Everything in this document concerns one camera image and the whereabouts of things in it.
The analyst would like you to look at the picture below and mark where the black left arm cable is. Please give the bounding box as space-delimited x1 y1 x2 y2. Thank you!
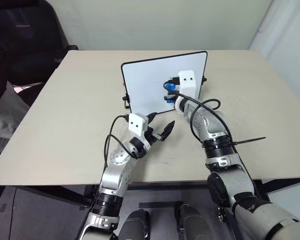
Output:
104 113 141 169

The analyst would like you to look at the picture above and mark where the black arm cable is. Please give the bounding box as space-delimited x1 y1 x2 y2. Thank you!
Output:
174 91 256 193
104 113 141 169

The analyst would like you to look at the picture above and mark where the black-framed whiteboard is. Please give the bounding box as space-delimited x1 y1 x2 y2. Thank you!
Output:
121 50 208 115

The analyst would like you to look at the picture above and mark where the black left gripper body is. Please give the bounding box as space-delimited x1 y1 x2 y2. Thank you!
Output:
143 125 163 146

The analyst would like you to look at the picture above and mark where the grey folded cloth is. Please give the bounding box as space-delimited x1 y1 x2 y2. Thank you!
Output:
0 81 31 154

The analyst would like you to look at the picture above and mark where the black office chair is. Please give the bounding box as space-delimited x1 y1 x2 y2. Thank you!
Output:
0 0 79 87

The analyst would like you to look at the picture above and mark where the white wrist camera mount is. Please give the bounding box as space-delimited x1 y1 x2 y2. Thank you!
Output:
126 112 149 138
177 70 197 97

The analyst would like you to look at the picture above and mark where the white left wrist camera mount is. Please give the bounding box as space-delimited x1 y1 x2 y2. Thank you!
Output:
126 112 149 138

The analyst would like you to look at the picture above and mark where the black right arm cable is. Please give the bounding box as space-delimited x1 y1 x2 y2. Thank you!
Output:
174 91 256 193

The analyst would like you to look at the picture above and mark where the black cable tie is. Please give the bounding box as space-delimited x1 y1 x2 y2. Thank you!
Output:
230 136 267 147

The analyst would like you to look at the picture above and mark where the dark grey rounded shape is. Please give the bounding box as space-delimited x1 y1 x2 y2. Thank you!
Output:
179 204 212 240
118 209 151 240

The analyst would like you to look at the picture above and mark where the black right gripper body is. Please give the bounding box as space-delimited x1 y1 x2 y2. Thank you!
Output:
171 76 182 100

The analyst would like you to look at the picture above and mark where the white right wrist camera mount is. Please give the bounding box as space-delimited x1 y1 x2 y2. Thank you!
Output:
177 70 197 97

